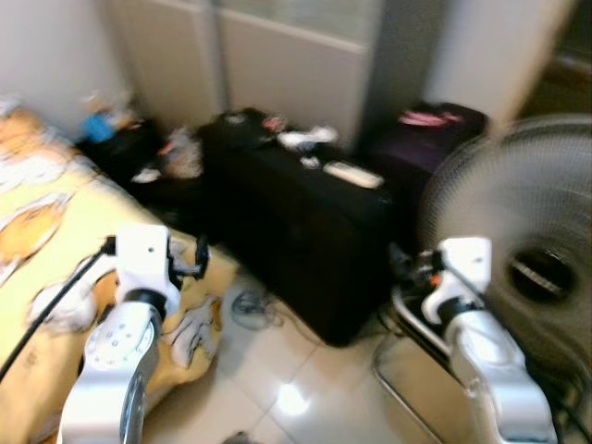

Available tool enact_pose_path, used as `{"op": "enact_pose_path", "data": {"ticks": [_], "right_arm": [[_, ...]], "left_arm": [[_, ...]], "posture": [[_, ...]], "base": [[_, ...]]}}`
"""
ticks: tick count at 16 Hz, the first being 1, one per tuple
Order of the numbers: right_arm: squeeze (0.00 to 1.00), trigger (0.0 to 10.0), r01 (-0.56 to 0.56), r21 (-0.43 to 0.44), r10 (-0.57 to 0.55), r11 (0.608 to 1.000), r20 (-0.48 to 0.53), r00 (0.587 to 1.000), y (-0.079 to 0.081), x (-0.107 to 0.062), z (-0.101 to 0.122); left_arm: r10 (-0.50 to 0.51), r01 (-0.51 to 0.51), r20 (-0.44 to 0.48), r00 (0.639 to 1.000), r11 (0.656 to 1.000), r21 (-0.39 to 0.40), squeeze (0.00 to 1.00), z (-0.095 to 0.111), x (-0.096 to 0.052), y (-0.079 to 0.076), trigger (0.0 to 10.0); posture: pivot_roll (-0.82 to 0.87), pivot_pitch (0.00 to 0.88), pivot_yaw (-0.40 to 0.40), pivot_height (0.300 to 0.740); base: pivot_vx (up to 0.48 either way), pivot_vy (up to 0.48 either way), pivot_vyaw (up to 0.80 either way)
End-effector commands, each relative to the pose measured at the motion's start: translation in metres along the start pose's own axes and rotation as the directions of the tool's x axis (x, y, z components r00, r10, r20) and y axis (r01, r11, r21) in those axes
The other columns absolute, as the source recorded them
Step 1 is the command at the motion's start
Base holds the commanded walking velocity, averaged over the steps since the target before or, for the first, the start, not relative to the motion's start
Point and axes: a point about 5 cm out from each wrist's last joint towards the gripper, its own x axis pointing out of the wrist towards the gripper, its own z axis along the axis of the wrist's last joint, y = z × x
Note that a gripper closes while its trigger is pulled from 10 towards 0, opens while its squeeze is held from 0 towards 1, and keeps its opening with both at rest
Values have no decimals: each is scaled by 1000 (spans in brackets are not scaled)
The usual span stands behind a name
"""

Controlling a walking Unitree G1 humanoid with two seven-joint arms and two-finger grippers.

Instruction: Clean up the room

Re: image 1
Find large black suitcase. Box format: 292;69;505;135
199;109;399;348

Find dark purple suitcase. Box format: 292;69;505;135
361;102;489;251

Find yellow cartoon egg blanket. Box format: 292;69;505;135
0;106;240;444

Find white crumpled cloth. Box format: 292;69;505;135
277;126;339;152

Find white remote control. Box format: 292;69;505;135
324;161;383;189

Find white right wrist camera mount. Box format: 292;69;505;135
421;237;494;323

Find small blue object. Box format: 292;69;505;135
81;111;117;142

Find chrome tube frame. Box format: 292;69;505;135
373;287;463;444

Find coiled grey cable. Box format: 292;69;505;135
229;289;278;331

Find white sliding door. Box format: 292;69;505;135
102;0;380;149

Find pink striped item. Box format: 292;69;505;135
400;109;463;128

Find clear plastic bag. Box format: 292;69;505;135
162;128;203;179

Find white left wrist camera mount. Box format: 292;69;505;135
113;223;184;302

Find grey standing fan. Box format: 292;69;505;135
416;116;592;389

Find small black bag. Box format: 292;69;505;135
79;120;204;232

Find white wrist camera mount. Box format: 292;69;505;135
113;223;184;302
421;237;494;323

